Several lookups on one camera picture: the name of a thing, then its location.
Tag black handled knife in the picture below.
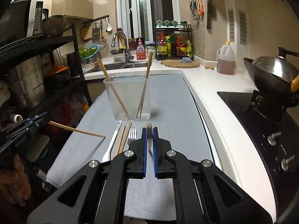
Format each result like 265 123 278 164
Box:
34 167 61 189

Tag black gas stove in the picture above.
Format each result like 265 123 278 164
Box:
217 91 299 187

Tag white framed window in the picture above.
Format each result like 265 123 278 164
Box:
116 0 181 45

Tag black wok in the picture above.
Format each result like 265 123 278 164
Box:
243 47 299 109

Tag black wire spice rack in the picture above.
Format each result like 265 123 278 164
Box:
155 24 195 61

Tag bunch of wooden chopsticks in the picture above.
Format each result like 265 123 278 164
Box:
98 51 154 155

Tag steel basin red label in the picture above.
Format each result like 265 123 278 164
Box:
82 57 100 69

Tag white handled metal fork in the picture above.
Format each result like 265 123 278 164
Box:
128 127 137 145

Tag row of green spice jars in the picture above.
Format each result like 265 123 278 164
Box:
156 20 188 29

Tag white jar green lid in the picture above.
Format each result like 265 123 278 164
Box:
147 45 156 60

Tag black kettle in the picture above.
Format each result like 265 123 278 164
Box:
67 51 82 78

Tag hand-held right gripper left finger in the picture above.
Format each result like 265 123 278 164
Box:
27 127 149 224

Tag hanging cleaver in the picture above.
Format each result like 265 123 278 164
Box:
206 0 216 30

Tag stack of bowls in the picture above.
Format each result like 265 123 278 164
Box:
79 44 100 57

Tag round wooden cutting board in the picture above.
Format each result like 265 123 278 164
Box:
160 58 201 69

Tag grey table mat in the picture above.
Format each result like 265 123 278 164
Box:
46 73 216 221

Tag beige wall cabinet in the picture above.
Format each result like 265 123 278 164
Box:
52 0 95 21

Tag yellow handled spatula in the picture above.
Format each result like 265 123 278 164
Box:
290 74 299 92

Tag red dish soap bottle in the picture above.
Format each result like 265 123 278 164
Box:
136 36 147 60

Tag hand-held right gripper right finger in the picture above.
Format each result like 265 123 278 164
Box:
152 126 274 224

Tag black metal shelf rack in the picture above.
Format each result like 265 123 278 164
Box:
0 21 94 215

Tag black and white microwave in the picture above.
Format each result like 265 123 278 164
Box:
0 0 44 50

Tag white wall vent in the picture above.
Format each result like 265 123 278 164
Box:
238 9 247 46
227 9 235 42

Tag hanging kitchen tools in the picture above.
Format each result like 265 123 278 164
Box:
189 0 205 21

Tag large stainless steel pot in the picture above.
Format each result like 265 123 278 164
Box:
8 56 46 110

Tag clear plastic container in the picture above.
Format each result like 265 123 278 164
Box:
103 76 152 120

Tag black hook rail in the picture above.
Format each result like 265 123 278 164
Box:
84 14 110 25

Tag hanging wooden board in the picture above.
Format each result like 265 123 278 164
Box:
81 25 93 41

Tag beige cardboard box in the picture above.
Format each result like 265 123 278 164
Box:
24 133 50 160

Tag blue plastic basin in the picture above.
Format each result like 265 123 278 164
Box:
81 51 100 60

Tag sink caddy with scrubber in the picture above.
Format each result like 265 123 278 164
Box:
109 48 127 56

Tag white ceramic spoon striped handle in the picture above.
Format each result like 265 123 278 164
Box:
102 120 123 163

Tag black pot orange lid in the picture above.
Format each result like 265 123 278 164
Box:
44 65 71 88

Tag dark glass bowl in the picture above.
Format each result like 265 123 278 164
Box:
42 15 73 38

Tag chrome kitchen faucet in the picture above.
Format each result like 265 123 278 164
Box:
111 31 134 64

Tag row of sauce bottles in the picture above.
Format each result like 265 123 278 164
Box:
157 31 194 58

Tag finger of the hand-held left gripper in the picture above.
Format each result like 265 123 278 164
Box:
6 116 49 139
23 112 50 123

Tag clear oil jug yellow cap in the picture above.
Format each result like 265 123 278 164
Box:
216 41 236 75

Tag hanging metal grater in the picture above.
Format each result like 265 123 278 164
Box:
92 22 101 41

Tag stainless steel sink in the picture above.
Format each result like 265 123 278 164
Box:
87 61 151 73

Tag red plastic bag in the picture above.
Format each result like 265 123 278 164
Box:
53 97 81 122

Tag person's left hand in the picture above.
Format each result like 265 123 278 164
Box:
0 155 31 206

